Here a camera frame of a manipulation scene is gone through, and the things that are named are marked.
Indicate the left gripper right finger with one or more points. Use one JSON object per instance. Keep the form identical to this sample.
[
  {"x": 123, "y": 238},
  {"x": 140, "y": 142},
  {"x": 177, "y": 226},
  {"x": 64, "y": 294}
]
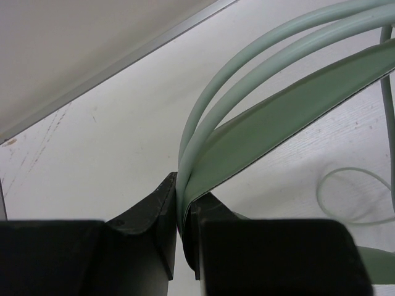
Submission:
[{"x": 237, "y": 256}]

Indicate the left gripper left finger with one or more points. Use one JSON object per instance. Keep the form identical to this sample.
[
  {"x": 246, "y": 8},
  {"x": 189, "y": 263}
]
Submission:
[{"x": 131, "y": 254}]

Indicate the mint green headphones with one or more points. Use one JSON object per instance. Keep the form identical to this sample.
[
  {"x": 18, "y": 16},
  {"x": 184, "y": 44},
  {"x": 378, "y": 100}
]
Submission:
[{"x": 213, "y": 150}]

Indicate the left aluminium rail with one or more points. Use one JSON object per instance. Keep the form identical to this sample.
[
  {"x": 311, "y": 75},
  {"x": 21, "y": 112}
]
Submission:
[{"x": 52, "y": 52}]

